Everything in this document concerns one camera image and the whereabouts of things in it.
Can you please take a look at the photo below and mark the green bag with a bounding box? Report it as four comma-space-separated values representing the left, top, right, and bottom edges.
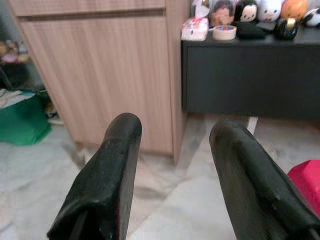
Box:
0, 88, 52, 147

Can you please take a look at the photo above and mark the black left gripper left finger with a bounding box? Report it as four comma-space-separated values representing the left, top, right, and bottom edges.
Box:
46, 112, 143, 240

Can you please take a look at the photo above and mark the black mouse plush toy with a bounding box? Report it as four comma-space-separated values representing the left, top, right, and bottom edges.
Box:
234, 0, 260, 25

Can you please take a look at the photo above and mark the black round tape dispenser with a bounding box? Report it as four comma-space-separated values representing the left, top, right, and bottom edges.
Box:
273, 17, 300, 41

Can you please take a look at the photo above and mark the white egg plush toy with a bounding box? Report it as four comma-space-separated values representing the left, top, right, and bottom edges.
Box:
257, 0, 284, 22

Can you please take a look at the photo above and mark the beige tape roll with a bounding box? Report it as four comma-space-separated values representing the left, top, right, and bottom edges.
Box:
212, 24, 237, 41

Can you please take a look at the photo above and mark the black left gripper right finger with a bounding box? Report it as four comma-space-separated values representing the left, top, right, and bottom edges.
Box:
209, 119, 320, 240

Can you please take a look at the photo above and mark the black low console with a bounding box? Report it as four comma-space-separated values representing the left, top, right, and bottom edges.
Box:
181, 26, 320, 136

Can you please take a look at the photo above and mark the small black white figure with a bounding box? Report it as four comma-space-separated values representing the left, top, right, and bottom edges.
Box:
301, 8, 320, 28

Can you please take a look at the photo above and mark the light wooden cabinet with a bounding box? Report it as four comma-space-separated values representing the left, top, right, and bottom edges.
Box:
6, 0, 191, 165

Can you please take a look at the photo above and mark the red plastic stool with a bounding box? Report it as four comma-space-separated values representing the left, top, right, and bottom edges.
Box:
287, 159, 320, 217

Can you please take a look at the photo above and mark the pink white tissue pack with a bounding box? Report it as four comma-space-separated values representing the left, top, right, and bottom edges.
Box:
180, 16, 210, 42

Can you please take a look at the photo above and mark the orange yellow plush toy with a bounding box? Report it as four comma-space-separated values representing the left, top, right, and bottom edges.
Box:
280, 0, 308, 20

